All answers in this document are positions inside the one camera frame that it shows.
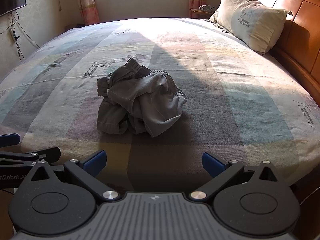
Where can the grey pants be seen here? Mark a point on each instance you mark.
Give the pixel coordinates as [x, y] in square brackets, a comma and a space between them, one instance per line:
[140, 97]

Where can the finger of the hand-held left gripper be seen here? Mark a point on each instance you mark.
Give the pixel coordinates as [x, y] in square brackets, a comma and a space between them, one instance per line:
[47, 153]
[10, 139]

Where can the wooden headboard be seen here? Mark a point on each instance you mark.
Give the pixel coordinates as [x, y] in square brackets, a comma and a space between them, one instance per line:
[305, 17]

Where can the folded grey cloth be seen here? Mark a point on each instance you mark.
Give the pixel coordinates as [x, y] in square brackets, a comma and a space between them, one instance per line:
[207, 7]

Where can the patchwork bed sheet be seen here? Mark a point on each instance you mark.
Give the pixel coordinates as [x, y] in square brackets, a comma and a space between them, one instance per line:
[225, 92]

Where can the wooden bedside shelf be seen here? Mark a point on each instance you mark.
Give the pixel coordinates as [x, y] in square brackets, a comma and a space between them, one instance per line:
[197, 12]

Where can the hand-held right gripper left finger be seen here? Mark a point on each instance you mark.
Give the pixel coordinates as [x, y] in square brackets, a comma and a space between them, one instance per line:
[96, 161]

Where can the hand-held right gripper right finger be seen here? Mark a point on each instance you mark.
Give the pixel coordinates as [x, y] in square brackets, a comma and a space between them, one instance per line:
[212, 163]

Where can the white power strip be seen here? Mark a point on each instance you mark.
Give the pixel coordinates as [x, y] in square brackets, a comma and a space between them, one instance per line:
[13, 34]

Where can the large printed pillow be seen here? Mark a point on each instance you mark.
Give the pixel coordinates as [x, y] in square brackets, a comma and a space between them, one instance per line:
[250, 15]

